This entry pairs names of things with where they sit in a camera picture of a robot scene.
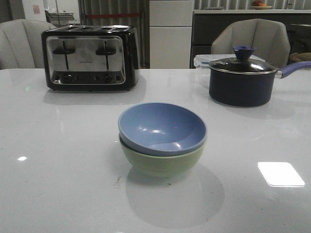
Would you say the beige chair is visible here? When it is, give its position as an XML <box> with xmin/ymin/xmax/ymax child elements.
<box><xmin>211</xmin><ymin>18</ymin><xmax>291</xmax><ymax>68</ymax></box>
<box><xmin>0</xmin><ymin>19</ymin><xmax>55</xmax><ymax>69</ymax></box>

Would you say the black and silver toaster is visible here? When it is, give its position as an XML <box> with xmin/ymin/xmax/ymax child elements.
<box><xmin>41</xmin><ymin>25</ymin><xmax>140</xmax><ymax>91</ymax></box>

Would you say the white cabinet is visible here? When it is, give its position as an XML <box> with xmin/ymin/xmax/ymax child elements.
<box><xmin>149</xmin><ymin>0</ymin><xmax>194</xmax><ymax>69</ymax></box>

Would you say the glass pot lid blue knob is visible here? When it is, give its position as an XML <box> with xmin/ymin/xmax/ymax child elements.
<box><xmin>209</xmin><ymin>46</ymin><xmax>277</xmax><ymax>75</ymax></box>

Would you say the green bowl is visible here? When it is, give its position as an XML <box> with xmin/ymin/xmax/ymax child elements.
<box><xmin>119</xmin><ymin>138</ymin><xmax>206</xmax><ymax>178</ymax></box>

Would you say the fruit bowl on counter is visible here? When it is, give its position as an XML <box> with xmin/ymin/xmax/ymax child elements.
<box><xmin>250</xmin><ymin>0</ymin><xmax>272</xmax><ymax>10</ymax></box>

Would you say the beige chair right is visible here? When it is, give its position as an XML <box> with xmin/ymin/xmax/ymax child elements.
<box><xmin>211</xmin><ymin>18</ymin><xmax>291</xmax><ymax>68</ymax></box>

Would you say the blue bowl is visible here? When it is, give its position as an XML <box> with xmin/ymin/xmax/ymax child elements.
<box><xmin>118</xmin><ymin>102</ymin><xmax>207</xmax><ymax>157</ymax></box>

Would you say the beige chair left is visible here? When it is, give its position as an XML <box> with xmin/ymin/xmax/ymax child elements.
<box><xmin>0</xmin><ymin>19</ymin><xmax>55</xmax><ymax>69</ymax></box>

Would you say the dark blue saucepan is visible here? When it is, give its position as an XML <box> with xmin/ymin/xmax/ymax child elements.
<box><xmin>209</xmin><ymin>61</ymin><xmax>311</xmax><ymax>107</ymax></box>

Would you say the clear plastic food container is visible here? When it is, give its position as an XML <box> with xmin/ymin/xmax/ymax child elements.
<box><xmin>193</xmin><ymin>53</ymin><xmax>265</xmax><ymax>88</ymax></box>

